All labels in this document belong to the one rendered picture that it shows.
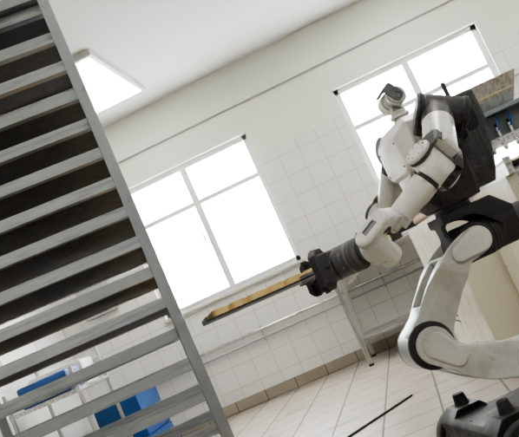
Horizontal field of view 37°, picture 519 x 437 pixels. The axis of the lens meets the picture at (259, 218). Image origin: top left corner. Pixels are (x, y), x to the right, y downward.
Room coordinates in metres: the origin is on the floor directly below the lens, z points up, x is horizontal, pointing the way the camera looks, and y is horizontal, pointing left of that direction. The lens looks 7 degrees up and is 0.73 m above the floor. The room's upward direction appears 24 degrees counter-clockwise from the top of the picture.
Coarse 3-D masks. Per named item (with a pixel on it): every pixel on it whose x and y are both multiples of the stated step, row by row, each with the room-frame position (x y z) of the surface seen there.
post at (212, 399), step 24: (48, 0) 2.07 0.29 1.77; (48, 24) 2.06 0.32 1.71; (72, 72) 2.06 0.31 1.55; (96, 120) 2.07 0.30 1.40; (120, 168) 2.07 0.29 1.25; (120, 192) 2.06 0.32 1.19; (144, 240) 2.06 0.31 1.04; (168, 288) 2.07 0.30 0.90; (192, 360) 2.06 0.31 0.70; (216, 408) 2.06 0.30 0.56
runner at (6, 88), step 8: (56, 64) 2.09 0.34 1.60; (32, 72) 2.08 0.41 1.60; (40, 72) 2.08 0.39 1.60; (48, 72) 2.08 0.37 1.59; (56, 72) 2.09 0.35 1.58; (64, 72) 2.10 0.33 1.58; (16, 80) 2.07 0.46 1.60; (24, 80) 2.07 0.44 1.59; (32, 80) 2.08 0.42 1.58; (40, 80) 2.08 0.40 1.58; (48, 80) 2.11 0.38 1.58; (0, 88) 2.06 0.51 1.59; (8, 88) 2.07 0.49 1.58; (16, 88) 2.07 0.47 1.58; (24, 88) 2.09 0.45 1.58; (0, 96) 2.07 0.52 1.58
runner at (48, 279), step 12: (132, 240) 2.09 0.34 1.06; (96, 252) 2.07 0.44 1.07; (108, 252) 2.08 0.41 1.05; (120, 252) 2.08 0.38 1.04; (72, 264) 2.06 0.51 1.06; (84, 264) 2.07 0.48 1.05; (96, 264) 2.08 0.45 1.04; (48, 276) 2.05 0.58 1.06; (60, 276) 2.06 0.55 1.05; (72, 276) 2.08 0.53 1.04; (12, 288) 2.04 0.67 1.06; (24, 288) 2.04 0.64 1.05; (36, 288) 2.04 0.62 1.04; (0, 300) 2.03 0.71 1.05; (12, 300) 2.05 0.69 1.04
